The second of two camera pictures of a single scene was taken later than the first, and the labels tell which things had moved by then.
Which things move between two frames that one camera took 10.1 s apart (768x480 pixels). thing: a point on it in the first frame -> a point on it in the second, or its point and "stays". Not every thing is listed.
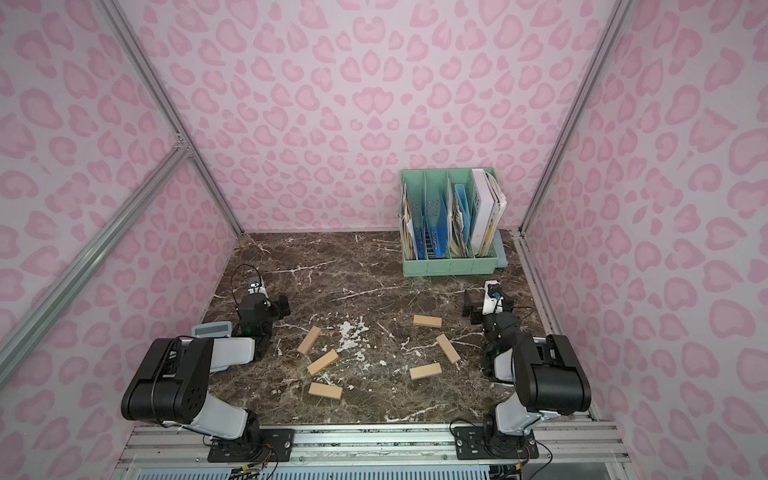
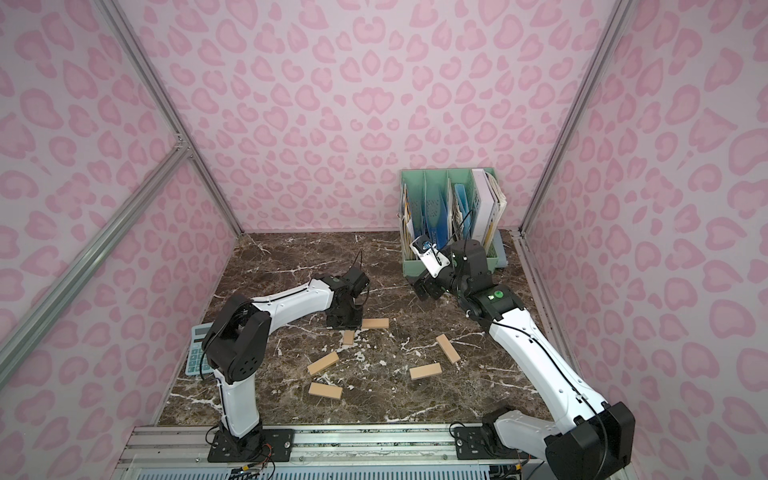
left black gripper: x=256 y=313 -> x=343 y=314
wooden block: x=424 y=370 stays
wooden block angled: x=448 y=349 stays
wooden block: x=322 y=362 stays
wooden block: x=326 y=390 stays
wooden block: x=425 y=320 -> x=375 y=323
